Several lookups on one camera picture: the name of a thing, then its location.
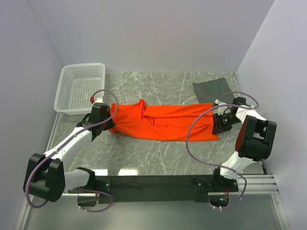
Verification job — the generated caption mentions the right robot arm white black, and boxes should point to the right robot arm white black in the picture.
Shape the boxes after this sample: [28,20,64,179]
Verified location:
[210,97,277,191]

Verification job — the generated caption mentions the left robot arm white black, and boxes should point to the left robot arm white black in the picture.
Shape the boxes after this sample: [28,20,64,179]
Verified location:
[23,103,116,202]

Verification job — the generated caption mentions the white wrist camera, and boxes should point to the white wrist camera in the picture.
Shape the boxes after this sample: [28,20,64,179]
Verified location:
[90,96,103,105]
[214,99,227,115]

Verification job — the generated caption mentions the orange t shirt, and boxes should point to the orange t shirt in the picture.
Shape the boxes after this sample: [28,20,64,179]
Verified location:
[109,99,212,141]

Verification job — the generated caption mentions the folded dark grey t shirt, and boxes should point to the folded dark grey t shirt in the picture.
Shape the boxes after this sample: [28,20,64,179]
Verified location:
[193,78,231,104]

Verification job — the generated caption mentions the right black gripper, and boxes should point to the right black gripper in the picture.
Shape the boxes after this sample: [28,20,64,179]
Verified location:
[212,112,242,135]

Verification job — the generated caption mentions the white perforated plastic basket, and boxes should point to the white perforated plastic basket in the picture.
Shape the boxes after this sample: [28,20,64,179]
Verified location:
[54,63,106,115]

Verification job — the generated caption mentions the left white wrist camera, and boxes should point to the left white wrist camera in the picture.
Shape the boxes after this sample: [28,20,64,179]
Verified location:
[90,96,103,105]

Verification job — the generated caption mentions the aluminium rail frame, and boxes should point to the aluminium rail frame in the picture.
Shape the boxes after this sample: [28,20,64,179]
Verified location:
[15,71,289,230]

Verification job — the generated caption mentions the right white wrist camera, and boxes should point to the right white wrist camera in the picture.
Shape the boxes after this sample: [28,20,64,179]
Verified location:
[214,99,227,115]

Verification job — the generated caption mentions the black base crossbar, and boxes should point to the black base crossbar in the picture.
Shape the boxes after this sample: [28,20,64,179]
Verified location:
[93,175,238,203]

